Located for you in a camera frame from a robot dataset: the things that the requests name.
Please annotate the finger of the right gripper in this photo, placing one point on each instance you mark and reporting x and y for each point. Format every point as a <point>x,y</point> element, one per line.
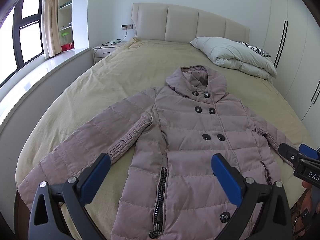
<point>291,155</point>
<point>309,152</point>

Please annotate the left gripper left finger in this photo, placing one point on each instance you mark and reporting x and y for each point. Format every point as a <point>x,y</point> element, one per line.
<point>47,220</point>

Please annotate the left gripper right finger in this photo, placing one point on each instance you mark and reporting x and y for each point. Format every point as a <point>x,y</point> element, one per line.
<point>274,220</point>

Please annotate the mauve puffer jacket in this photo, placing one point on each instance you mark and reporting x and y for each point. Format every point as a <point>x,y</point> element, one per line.
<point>171,192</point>

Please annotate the person's right hand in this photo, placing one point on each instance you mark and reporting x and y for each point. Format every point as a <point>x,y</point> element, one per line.
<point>307,187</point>

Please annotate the zebra print pillow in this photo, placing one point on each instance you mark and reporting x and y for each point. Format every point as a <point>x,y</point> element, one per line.
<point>258,50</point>

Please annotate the white wardrobe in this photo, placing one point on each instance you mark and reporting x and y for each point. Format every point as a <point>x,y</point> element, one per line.
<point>292,40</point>

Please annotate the folded white duvet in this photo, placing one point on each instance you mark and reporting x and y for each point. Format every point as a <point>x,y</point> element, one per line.
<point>229,54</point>

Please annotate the white nightstand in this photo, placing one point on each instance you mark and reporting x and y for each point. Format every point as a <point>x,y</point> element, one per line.
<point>100,52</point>

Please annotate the red box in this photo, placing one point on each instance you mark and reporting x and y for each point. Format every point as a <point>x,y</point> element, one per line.
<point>67,46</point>

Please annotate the beige curtain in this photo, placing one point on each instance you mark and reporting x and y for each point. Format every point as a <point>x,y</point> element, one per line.
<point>49,29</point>

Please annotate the beige bed cover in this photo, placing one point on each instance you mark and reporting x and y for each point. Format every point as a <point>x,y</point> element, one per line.
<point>137,65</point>

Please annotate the beige padded headboard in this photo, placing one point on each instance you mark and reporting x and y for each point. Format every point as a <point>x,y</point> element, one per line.
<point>175,23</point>

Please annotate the wall power socket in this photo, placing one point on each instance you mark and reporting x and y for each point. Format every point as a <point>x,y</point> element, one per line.
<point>127,26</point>

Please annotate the white wall shelf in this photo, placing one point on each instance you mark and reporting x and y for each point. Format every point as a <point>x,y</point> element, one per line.
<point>64,15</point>

